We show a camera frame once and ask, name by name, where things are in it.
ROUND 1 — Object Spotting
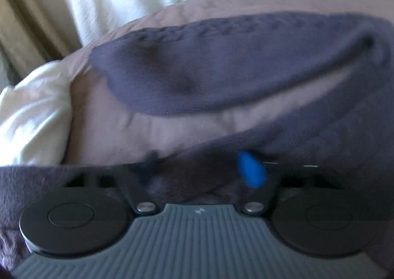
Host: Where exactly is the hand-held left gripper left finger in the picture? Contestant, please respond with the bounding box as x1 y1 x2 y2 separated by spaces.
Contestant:
63 151 161 217

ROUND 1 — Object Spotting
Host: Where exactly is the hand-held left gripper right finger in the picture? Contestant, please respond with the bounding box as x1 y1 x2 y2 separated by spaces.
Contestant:
236 151 343 217

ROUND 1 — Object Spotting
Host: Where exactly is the dark purple knit sweater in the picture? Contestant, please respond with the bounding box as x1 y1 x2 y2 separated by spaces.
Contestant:
0 11 394 270

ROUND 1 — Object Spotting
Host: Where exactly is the folded cream white blanket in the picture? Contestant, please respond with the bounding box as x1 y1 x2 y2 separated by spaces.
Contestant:
0 60 73 167

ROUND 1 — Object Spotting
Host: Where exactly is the beige curtain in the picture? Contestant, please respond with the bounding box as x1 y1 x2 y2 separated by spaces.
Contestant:
0 0 82 82

